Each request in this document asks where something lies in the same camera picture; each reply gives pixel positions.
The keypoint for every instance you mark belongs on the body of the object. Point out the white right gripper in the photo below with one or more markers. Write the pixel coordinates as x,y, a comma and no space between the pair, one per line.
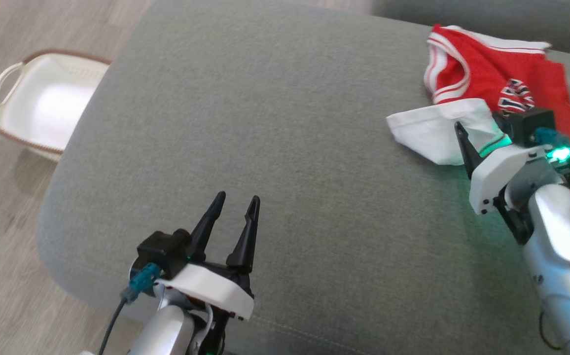
497,172

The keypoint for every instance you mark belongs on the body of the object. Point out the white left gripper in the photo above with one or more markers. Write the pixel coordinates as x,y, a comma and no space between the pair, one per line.
206,286

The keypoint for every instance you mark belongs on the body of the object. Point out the red jersey white sleeves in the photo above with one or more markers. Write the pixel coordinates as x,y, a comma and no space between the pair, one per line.
482,61

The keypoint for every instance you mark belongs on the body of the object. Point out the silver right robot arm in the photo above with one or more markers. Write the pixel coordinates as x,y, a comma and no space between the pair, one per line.
566,256

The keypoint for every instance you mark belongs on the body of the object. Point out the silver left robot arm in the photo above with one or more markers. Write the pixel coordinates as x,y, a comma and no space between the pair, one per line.
164,330

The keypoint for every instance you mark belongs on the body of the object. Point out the grey sofa seat cushion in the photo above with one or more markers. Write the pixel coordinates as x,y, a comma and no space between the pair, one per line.
290,148

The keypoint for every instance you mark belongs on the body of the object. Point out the grey sofa side cushion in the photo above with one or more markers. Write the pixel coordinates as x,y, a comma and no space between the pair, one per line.
512,17

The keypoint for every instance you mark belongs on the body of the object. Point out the cream laundry basket brown rim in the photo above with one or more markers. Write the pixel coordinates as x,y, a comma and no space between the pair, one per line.
48,98

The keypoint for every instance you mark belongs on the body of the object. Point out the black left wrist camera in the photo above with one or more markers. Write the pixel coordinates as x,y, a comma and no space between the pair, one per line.
161,251

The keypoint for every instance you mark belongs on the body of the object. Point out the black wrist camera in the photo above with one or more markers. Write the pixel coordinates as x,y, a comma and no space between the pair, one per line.
161,251
529,123

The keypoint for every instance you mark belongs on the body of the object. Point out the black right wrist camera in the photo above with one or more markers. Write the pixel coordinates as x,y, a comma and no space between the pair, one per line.
529,123

